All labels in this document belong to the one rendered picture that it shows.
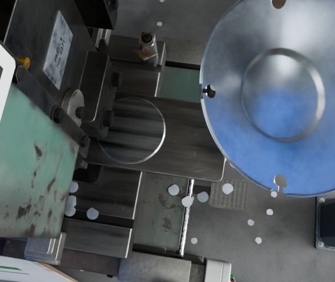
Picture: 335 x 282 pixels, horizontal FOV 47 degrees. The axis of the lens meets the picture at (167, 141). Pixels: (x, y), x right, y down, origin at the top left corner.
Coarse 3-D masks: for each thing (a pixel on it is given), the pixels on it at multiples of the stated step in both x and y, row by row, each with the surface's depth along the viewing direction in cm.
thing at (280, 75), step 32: (256, 0) 53; (288, 0) 49; (320, 0) 46; (224, 32) 58; (256, 32) 54; (288, 32) 51; (320, 32) 47; (224, 64) 60; (256, 64) 55; (288, 64) 51; (320, 64) 48; (224, 96) 61; (256, 96) 56; (288, 96) 52; (320, 96) 49; (224, 128) 63; (256, 128) 58; (288, 128) 54; (320, 128) 51; (256, 160) 60; (288, 160) 56; (320, 160) 52; (288, 192) 57; (320, 192) 53
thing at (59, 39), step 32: (0, 0) 33; (32, 0) 35; (64, 0) 42; (0, 32) 32; (32, 32) 36; (64, 32) 43; (32, 64) 37; (64, 64) 45; (96, 64) 52; (64, 96) 46; (96, 96) 51; (96, 128) 53
